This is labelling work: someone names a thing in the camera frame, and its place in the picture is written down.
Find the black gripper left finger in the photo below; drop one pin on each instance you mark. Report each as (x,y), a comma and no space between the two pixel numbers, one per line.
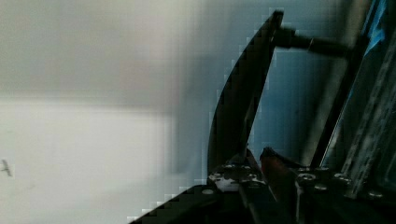
(242,175)

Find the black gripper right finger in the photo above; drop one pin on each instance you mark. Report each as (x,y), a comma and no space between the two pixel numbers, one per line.
(280,178)

